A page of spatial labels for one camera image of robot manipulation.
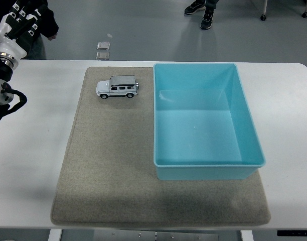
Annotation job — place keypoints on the person's hand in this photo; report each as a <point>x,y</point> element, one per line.
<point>52,37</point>

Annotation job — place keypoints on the white toy car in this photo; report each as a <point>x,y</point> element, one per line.
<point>118,86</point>

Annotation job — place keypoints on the blue plastic box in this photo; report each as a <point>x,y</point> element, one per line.
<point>198,135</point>

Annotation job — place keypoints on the person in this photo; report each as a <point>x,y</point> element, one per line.
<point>52,22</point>

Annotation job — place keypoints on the metal floor socket plate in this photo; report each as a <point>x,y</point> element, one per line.
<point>103,55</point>
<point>103,45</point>

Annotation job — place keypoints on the beige felt mat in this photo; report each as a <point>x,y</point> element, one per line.
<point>105,150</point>

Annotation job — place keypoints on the person's black shoe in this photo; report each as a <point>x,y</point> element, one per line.
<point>207,20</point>
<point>194,8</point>

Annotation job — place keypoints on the person's leg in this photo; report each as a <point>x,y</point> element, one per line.
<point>212,3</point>

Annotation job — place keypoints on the white table leg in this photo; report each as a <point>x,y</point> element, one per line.
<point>246,236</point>
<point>54,235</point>

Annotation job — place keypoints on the black caster wheel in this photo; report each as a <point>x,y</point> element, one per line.
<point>305,14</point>
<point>263,17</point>

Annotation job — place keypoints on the black table control panel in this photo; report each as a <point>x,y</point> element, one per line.
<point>294,233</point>

